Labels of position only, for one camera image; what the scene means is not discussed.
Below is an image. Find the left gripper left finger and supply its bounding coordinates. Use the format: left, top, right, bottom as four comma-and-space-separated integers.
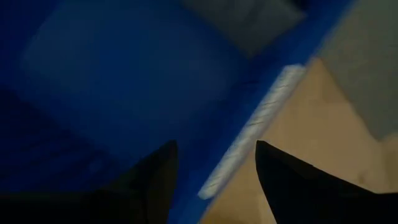
102, 140, 180, 224

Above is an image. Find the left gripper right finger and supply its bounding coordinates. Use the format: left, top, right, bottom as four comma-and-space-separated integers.
255, 140, 379, 224

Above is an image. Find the white bin label strip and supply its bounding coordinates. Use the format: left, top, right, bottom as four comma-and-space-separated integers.
197, 63, 307, 200

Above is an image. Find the blue plastic bin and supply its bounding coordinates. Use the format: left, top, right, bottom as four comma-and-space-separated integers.
0, 0, 358, 224

